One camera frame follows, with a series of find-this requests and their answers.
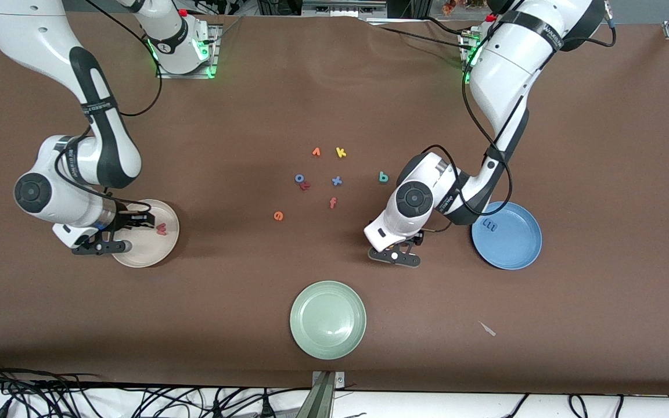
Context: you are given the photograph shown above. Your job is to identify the beige round plate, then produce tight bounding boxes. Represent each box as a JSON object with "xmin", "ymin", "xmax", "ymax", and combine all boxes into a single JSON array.
[{"xmin": 107, "ymin": 199, "xmax": 180, "ymax": 268}]

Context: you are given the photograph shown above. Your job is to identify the blue round plate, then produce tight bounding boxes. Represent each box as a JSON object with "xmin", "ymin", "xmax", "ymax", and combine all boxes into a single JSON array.
[{"xmin": 471, "ymin": 201, "xmax": 543, "ymax": 271}]

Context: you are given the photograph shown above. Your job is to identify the pale green round plate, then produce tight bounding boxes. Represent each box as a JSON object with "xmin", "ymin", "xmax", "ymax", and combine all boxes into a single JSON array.
[{"xmin": 289, "ymin": 280, "xmax": 367, "ymax": 361}]

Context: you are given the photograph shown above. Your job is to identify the brown table cover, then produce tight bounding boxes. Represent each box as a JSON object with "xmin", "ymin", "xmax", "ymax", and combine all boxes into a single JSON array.
[{"xmin": 0, "ymin": 10, "xmax": 669, "ymax": 397}]

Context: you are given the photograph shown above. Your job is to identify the orange brown clutter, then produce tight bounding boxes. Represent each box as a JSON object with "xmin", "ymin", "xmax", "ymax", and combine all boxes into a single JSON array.
[{"xmin": 442, "ymin": 0, "xmax": 486, "ymax": 13}]

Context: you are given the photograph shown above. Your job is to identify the tangled black floor cables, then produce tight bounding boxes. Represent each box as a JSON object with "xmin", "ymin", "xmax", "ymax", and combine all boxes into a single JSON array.
[{"xmin": 0, "ymin": 355, "xmax": 312, "ymax": 418}]

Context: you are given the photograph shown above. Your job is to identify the grey metal camera post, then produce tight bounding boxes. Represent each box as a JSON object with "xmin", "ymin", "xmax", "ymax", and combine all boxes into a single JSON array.
[{"xmin": 297, "ymin": 370, "xmax": 347, "ymax": 418}]

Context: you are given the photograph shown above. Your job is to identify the thin black table cable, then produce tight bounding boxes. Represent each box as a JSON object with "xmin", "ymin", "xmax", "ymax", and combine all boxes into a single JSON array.
[{"xmin": 369, "ymin": 16, "xmax": 477, "ymax": 53}]

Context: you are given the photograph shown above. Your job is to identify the aluminium frame beam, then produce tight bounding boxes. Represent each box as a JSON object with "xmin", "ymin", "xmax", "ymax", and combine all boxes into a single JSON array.
[{"xmin": 301, "ymin": 0, "xmax": 387, "ymax": 17}]

